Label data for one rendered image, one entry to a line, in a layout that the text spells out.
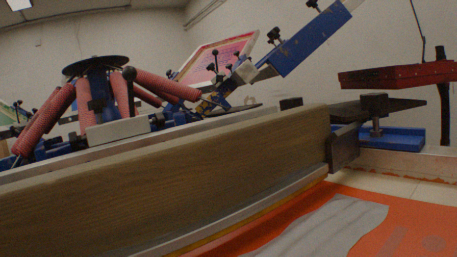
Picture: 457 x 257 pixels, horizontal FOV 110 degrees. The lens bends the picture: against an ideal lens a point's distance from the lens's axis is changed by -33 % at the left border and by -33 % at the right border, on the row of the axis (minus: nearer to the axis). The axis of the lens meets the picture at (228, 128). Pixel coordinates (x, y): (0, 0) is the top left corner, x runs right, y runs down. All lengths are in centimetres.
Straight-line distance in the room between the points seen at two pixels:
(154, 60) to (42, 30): 223
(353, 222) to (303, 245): 5
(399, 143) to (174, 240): 27
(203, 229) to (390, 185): 22
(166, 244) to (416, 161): 28
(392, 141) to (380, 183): 6
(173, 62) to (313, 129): 446
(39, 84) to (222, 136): 434
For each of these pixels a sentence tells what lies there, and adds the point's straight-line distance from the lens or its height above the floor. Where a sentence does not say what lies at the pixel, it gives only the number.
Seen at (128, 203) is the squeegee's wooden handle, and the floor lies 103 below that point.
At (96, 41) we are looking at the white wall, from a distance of 452.
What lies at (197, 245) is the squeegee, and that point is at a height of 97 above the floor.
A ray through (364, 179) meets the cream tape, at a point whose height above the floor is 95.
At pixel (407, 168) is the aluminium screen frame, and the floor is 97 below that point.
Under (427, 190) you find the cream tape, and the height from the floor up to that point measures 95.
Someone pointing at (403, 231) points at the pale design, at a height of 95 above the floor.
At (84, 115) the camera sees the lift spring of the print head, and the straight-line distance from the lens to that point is 68.
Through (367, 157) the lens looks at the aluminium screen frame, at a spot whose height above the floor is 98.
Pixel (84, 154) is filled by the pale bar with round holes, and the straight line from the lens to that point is 40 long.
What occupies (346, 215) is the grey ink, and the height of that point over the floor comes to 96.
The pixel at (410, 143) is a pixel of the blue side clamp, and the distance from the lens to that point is 32.
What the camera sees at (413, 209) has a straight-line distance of 26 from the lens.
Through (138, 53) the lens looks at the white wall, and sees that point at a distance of 453.
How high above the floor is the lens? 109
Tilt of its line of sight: 9 degrees down
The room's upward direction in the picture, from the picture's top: 10 degrees counter-clockwise
